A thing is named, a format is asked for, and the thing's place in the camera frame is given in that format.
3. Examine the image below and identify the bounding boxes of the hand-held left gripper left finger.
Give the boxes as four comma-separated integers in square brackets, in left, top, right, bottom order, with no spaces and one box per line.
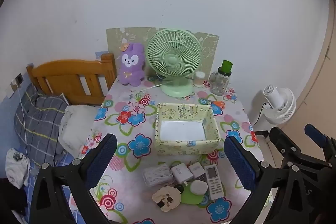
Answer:
[29,133,118,224]

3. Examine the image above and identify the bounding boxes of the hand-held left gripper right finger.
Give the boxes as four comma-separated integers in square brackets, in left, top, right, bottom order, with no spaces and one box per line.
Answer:
[224,135,319,224]

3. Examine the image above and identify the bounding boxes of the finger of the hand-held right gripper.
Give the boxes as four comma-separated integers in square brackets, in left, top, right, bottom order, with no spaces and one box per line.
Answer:
[270,126,328,169]
[305,124,336,160]

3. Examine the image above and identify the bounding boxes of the white remote control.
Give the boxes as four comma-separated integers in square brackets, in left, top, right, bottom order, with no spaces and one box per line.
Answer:
[204,164,226,201]

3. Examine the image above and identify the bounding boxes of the small white charger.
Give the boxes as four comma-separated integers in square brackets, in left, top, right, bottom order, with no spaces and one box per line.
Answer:
[188,162,205,179]

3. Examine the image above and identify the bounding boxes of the white round gadget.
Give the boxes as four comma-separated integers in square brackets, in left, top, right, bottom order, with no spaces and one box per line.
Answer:
[189,180,208,195]

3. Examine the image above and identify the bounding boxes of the yellow patterned storage box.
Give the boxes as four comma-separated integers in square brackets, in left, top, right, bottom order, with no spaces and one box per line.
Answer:
[154,103,221,156]

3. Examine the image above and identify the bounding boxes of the green rounded pad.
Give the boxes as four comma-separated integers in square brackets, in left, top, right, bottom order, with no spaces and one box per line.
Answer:
[180,183,206,205]

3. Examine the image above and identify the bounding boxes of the large white charger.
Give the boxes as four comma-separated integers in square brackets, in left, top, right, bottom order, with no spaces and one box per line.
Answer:
[171,164,194,186]

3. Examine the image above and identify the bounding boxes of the floral tablecloth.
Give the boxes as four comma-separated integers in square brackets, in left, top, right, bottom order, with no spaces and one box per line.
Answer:
[80,77,279,224]

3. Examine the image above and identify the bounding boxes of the white clip fan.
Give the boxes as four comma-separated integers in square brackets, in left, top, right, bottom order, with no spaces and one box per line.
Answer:
[259,84,297,125]

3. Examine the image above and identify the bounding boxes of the white cloth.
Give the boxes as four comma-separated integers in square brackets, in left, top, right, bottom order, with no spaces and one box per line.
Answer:
[58,105,101,157]

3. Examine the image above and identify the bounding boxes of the beige wooden panel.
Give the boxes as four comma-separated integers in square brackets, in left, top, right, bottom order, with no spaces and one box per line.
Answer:
[297,0,336,135]

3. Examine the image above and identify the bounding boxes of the grey plaid bedding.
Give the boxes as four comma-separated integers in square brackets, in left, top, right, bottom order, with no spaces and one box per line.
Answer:
[14,82,70,169]

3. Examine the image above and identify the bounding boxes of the glass jar mug green lid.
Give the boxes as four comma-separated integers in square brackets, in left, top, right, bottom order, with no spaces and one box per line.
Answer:
[209,60,234,96]

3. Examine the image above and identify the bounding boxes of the white printed garment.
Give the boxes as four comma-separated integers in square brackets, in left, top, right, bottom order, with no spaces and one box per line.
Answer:
[5,148,30,189]

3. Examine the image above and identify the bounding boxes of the cotton swab container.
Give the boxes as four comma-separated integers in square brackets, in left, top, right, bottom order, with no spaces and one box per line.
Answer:
[193,71,206,87]

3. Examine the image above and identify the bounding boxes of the dark cloth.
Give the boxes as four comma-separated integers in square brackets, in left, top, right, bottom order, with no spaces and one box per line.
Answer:
[0,178,28,216]

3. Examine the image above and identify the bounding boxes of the wooden bed headboard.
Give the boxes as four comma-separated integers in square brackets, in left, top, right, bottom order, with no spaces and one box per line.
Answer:
[26,53,117,106]

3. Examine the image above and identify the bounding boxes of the purple plush toy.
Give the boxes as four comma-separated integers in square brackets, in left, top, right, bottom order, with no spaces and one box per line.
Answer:
[116,42,146,86]

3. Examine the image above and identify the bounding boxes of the green desk fan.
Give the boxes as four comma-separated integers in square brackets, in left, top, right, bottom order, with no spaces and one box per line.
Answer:
[146,28,203,98]

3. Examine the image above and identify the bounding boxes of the yellow cartoon cloth panel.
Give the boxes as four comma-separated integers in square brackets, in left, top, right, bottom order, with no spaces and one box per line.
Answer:
[106,27,219,75]

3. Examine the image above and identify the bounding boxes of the black fan cable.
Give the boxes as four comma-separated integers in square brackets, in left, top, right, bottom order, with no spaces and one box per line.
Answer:
[253,103,268,126]

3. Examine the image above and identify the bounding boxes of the orange handled scissors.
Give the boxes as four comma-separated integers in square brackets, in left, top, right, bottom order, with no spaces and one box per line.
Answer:
[203,99,226,109]

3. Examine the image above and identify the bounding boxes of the thin white charging cable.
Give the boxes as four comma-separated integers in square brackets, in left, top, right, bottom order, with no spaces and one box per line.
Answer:
[14,82,30,186]

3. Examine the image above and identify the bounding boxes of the white fan cord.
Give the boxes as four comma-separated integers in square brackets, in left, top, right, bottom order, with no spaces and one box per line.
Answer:
[142,81,168,92]

